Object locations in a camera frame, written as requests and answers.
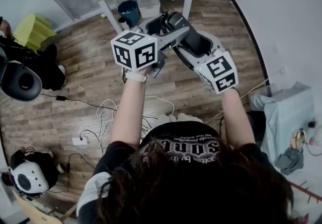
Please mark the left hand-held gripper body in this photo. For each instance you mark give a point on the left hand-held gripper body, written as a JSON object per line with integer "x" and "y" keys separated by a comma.
{"x": 135, "y": 51}

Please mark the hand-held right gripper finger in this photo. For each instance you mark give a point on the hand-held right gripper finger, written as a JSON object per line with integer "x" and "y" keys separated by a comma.
{"x": 195, "y": 60}
{"x": 215, "y": 43}

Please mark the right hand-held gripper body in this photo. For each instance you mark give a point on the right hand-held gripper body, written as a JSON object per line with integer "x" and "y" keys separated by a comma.
{"x": 219, "y": 72}

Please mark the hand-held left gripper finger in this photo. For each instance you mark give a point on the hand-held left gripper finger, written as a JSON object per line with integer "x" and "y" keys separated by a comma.
{"x": 142, "y": 27}
{"x": 173, "y": 38}

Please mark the person's right forearm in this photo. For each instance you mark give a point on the person's right forearm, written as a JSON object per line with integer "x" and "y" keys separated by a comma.
{"x": 236, "y": 117}

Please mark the person's left forearm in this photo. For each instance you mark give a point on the person's left forearm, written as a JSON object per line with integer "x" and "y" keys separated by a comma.
{"x": 128, "y": 112}

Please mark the blue waste bin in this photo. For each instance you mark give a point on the blue waste bin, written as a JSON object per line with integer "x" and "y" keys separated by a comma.
{"x": 129, "y": 12}

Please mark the white wristband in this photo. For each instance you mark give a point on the white wristband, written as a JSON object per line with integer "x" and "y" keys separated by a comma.
{"x": 135, "y": 76}

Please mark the white storage box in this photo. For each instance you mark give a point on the white storage box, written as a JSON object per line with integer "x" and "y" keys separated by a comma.
{"x": 148, "y": 1}

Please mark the person's white shoe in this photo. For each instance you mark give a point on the person's white shoe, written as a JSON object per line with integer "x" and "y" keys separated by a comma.
{"x": 188, "y": 117}

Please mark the person's black printed t-shirt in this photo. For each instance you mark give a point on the person's black printed t-shirt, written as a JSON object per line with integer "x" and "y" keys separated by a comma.
{"x": 181, "y": 132}

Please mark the light blue cloth cover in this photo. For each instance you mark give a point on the light blue cloth cover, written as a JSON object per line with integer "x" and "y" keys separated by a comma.
{"x": 284, "y": 112}

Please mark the black power adapter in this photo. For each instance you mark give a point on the black power adapter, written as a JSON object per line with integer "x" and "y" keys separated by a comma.
{"x": 61, "y": 98}

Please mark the white power strip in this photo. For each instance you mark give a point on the white power strip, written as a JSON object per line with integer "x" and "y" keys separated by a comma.
{"x": 80, "y": 140}

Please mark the yellow-green pleated chair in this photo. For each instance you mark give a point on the yellow-green pleated chair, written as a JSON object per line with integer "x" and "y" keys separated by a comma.
{"x": 32, "y": 30}

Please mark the grey crumpled cloth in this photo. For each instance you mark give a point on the grey crumpled cloth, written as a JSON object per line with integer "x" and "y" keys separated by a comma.
{"x": 289, "y": 161}

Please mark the white head-worn rig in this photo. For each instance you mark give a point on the white head-worn rig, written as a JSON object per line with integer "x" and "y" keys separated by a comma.
{"x": 30, "y": 176}

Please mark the wooden board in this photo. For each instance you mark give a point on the wooden board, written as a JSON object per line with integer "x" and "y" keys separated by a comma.
{"x": 32, "y": 211}

